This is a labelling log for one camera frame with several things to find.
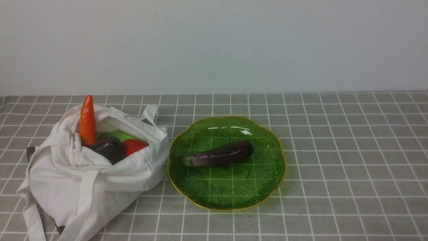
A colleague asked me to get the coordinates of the long purple eggplant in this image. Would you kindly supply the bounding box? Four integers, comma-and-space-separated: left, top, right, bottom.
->
179, 140, 254, 167

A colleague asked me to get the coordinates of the white cloth tote bag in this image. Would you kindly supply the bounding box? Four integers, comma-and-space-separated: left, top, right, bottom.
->
17, 105, 170, 241

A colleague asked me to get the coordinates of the green glass plate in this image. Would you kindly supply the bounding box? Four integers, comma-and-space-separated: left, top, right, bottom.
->
167, 116, 287, 212

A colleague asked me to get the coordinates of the red bell pepper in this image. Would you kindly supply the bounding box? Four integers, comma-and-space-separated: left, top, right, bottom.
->
122, 139, 149, 157

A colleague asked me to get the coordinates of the green vegetable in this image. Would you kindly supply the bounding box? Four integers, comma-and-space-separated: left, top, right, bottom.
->
97, 130, 138, 142

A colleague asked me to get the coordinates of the dark purple round eggplant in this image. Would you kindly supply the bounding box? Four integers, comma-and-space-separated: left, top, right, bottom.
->
89, 137, 125, 165

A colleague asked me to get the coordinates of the orange carrot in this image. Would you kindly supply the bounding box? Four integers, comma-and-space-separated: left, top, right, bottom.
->
80, 95, 97, 147

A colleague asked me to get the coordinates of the grey checkered tablecloth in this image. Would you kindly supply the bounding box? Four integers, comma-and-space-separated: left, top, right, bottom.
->
0, 90, 428, 241

